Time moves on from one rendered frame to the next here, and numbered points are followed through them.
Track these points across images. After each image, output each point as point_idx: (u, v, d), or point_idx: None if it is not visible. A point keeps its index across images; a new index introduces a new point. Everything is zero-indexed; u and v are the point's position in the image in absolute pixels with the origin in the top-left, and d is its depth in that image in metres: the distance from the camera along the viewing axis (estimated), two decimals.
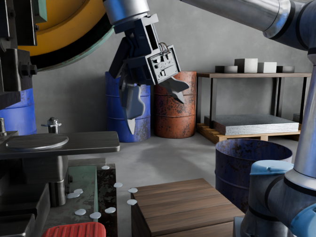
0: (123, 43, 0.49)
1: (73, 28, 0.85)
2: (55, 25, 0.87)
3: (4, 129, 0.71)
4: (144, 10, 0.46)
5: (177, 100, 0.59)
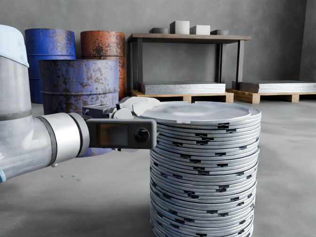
0: (91, 119, 0.43)
1: None
2: None
3: None
4: None
5: (156, 130, 0.57)
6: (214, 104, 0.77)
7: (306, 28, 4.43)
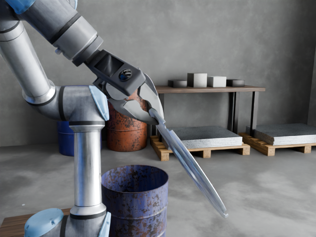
0: (107, 52, 0.50)
1: None
2: None
3: None
4: None
5: (155, 119, 0.57)
6: (210, 203, 0.66)
7: (315, 70, 4.64)
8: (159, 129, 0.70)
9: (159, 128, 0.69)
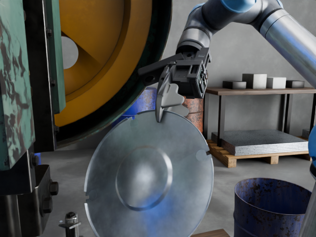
0: (178, 55, 0.62)
1: (138, 22, 0.74)
2: (119, 35, 0.77)
3: None
4: None
5: (160, 119, 0.57)
6: None
7: None
8: (205, 159, 0.48)
9: (201, 155, 0.49)
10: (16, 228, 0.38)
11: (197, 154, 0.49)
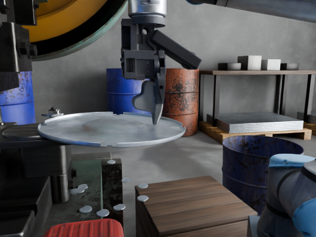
0: None
1: None
2: None
3: (1, 119, 0.65)
4: (129, 12, 0.50)
5: (156, 117, 0.56)
6: (68, 143, 0.41)
7: None
8: (178, 128, 0.55)
9: (175, 127, 0.56)
10: None
11: (172, 127, 0.56)
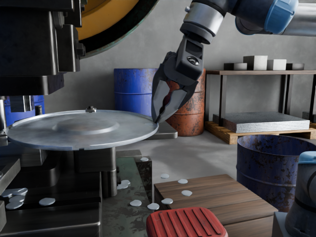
0: None
1: None
2: None
3: None
4: None
5: (157, 117, 0.57)
6: (39, 148, 0.40)
7: None
8: (151, 125, 0.55)
9: (148, 124, 0.56)
10: (55, 55, 0.44)
11: (145, 123, 0.56)
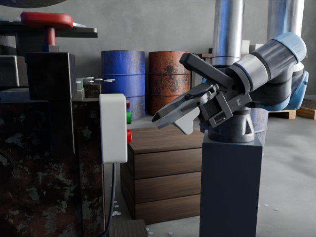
0: (229, 81, 0.56)
1: None
2: None
3: None
4: None
5: (156, 117, 0.59)
6: None
7: None
8: None
9: None
10: None
11: None
